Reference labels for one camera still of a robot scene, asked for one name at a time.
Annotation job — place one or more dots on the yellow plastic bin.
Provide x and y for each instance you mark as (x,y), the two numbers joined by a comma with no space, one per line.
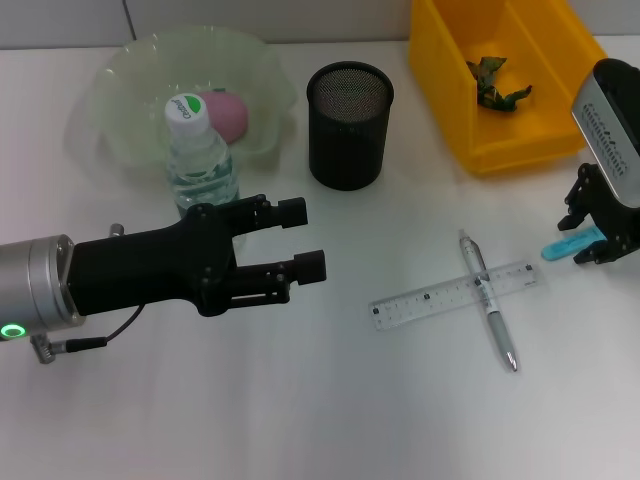
(520,145)

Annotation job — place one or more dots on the clear green-label water bottle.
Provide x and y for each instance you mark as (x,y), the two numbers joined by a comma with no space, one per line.
(200,165)

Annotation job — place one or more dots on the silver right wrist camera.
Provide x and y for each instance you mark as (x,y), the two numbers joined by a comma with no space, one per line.
(610,130)

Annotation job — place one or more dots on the pink peach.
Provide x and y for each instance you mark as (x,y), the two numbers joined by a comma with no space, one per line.
(230,117)

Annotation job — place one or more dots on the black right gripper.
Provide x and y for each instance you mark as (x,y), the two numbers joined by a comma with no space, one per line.
(620,230)

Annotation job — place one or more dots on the silver ballpoint pen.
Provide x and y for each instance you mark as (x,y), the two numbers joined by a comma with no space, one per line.
(470,255)

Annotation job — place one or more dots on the green plastic wrapper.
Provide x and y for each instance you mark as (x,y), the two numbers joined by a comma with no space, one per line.
(495,97)

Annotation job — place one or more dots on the blue scissors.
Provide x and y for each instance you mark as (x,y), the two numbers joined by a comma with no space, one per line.
(562,247)

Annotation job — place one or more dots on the clear plastic ruler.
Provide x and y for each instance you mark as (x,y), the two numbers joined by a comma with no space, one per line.
(425,302)

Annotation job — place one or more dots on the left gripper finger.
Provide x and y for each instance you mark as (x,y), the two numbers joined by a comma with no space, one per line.
(310,267)
(292,211)

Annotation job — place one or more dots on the translucent green fruit bowl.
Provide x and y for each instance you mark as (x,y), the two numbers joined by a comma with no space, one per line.
(135,75)

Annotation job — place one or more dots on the black mesh pen cup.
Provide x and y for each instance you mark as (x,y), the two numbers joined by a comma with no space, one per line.
(350,145)

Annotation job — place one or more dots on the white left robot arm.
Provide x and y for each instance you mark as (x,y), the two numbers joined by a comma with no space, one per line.
(30,285)

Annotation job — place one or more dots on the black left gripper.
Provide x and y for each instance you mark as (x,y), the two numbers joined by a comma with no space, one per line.
(140,270)

